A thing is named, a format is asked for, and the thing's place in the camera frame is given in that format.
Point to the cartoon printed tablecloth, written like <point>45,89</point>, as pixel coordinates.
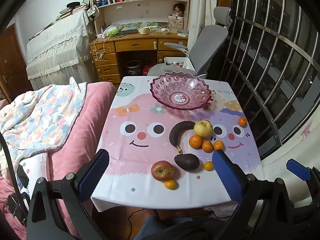
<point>140,155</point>

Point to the floral cloth bag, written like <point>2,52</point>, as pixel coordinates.
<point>93,11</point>

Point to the white lace covered piano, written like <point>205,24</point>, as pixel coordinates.
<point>57,45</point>

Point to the black flat device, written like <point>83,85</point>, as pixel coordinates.
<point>22,177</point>

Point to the black keyboard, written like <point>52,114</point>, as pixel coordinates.
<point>128,31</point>

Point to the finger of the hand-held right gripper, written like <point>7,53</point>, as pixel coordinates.
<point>297,169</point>

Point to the cream mug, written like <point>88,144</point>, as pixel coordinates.
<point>143,30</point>

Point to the white storage box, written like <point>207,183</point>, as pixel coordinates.
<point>172,60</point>

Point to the stack of books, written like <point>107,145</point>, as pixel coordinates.
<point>70,11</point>

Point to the brown wooden door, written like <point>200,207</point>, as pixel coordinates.
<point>10,62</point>

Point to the floral fleece blanket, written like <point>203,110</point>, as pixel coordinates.
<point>37,120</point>

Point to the white patterned box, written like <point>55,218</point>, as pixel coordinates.
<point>176,23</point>

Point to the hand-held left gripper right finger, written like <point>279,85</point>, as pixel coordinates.
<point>227,175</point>

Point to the green tissue packet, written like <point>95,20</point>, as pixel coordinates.
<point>113,32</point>

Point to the red bag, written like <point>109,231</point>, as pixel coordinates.
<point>148,68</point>

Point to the dark overripe banana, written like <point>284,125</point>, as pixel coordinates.
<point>175,132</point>

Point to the dark avocado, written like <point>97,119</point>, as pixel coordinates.
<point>187,162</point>

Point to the orange mandarin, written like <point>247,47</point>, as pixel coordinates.
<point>208,166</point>
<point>218,145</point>
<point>207,146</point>
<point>170,184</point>
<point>242,121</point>
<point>195,141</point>

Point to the metal window grille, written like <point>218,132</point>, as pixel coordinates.
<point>275,35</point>

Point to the wooden desk with drawers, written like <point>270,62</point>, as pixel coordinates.
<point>135,45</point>

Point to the pink plastic bowl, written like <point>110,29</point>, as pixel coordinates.
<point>162,90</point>

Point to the doll with brown hair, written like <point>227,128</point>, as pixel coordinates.
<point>178,10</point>

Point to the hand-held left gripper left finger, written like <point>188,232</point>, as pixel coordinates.
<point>93,172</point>

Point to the wooden bookshelf hutch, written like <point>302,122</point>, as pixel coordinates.
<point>150,7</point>

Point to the grey office chair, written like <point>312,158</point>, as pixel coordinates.
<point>207,45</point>

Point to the yellow pear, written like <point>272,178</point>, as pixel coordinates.
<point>203,129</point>

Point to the red cherry tomato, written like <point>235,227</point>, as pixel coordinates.
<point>205,106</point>

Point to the white curtain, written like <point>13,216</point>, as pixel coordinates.
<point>200,10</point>

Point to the black pot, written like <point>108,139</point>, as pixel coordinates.
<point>133,67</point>

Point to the red apple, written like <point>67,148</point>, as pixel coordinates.
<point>162,171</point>

